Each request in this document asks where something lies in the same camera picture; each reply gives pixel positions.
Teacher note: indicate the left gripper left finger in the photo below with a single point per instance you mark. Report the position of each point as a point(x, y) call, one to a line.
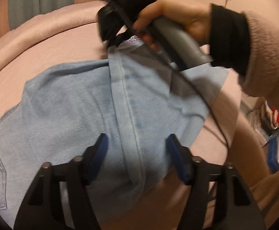
point(41, 207)

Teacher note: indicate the light blue denim pants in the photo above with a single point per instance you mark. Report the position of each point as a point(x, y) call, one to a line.
point(131, 97)

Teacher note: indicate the person's right hand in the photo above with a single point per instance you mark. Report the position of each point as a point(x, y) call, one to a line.
point(193, 16)

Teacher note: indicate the pink duvet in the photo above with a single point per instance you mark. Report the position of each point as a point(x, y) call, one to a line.
point(42, 27)

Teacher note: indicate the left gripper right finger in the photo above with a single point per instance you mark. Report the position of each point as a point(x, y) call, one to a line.
point(235, 206)

